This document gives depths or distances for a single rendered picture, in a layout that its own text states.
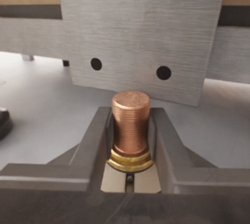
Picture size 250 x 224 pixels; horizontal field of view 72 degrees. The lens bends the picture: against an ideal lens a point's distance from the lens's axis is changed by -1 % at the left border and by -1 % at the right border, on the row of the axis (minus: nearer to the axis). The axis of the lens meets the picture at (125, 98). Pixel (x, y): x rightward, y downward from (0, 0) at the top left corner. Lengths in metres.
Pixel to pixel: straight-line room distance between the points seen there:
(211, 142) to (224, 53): 0.16
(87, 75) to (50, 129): 0.18
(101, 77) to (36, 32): 0.14
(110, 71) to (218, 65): 0.10
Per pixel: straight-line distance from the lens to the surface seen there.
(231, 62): 0.19
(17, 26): 0.30
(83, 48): 0.16
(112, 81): 0.16
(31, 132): 0.33
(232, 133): 0.34
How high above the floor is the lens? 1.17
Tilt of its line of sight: 29 degrees up
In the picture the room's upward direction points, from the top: 180 degrees clockwise
